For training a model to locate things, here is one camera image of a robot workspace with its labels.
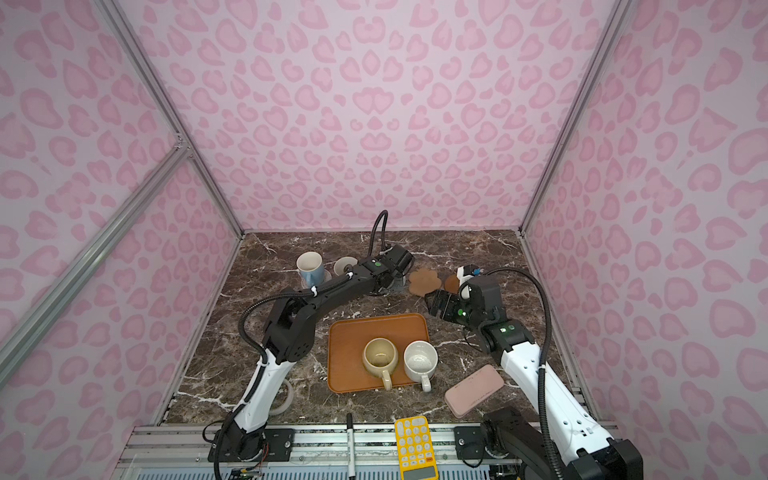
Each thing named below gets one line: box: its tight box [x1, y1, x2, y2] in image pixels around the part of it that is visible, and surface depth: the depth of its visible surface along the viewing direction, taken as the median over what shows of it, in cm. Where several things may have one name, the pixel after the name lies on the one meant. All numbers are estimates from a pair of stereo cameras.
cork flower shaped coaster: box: [409, 268, 442, 297], surface depth 106 cm
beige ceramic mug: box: [363, 337, 399, 391], surface depth 82 cm
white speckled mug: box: [403, 340, 439, 393], surface depth 81 cm
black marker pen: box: [346, 412, 356, 479], surface depth 74 cm
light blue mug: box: [296, 251, 325, 287], surface depth 100 cm
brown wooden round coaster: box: [444, 274, 460, 294], surface depth 106 cm
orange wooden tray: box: [328, 313, 430, 393], surface depth 88 cm
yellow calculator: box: [394, 416, 439, 480], surface depth 73 cm
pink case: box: [444, 364, 505, 418], surface depth 81 cm
